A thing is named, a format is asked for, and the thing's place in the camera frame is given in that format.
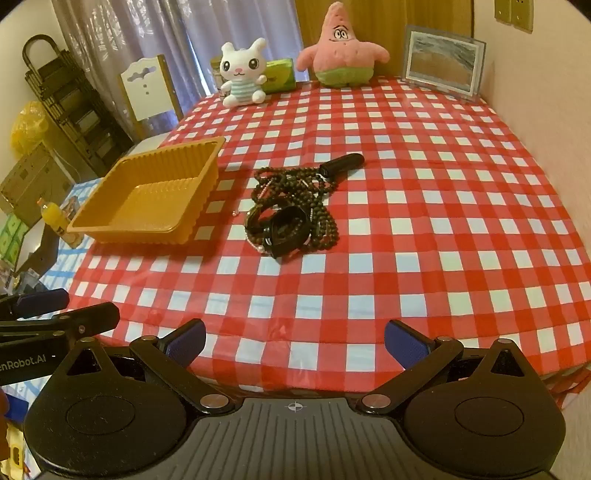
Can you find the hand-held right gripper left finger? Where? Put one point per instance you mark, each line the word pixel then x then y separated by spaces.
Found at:
pixel 189 344

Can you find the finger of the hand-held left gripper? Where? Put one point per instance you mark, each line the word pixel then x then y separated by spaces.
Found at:
pixel 41 301
pixel 87 318

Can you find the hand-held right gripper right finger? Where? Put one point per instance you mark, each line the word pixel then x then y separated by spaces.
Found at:
pixel 406 346

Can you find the yellow plastic tray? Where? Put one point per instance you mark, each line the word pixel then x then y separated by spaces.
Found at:
pixel 138 203

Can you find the black wristband watch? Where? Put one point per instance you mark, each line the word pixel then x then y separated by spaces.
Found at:
pixel 277 248

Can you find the black cylinder case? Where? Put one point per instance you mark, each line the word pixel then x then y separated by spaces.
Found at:
pixel 344 162

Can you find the blue checkered cloth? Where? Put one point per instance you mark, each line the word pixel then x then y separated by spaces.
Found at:
pixel 64 272

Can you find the dark brown open box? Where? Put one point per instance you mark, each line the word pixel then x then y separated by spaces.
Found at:
pixel 34 256

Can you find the green printed cartons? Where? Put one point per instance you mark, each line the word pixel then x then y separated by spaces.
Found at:
pixel 9 237

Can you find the orange juice bottle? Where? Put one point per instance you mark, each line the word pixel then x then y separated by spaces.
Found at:
pixel 51 217

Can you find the red checkered tablecloth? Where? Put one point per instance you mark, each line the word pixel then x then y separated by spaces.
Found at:
pixel 415 258

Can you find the cardboard box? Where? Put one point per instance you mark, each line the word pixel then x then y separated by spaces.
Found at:
pixel 32 175

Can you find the yellow plastic bag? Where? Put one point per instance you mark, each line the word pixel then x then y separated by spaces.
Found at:
pixel 27 129

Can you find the black folding rack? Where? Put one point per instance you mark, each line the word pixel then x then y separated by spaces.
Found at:
pixel 69 97

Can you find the white wooden chair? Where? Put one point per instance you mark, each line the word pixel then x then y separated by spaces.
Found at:
pixel 147 87

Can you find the jar of nuts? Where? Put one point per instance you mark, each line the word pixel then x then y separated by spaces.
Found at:
pixel 216 67

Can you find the white bunny plush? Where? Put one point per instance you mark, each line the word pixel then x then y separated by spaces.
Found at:
pixel 240 69

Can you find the green soft toy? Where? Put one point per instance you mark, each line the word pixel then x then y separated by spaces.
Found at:
pixel 281 74

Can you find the framed picture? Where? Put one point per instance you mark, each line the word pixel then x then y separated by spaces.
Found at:
pixel 443 60

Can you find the purple curtain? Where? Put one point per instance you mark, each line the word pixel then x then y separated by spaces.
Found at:
pixel 161 27

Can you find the pink starfish plush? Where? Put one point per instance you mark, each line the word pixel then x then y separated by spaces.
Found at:
pixel 339 46

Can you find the brass wall switch plate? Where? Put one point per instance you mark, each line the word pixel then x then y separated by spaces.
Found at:
pixel 521 16
pixel 502 11

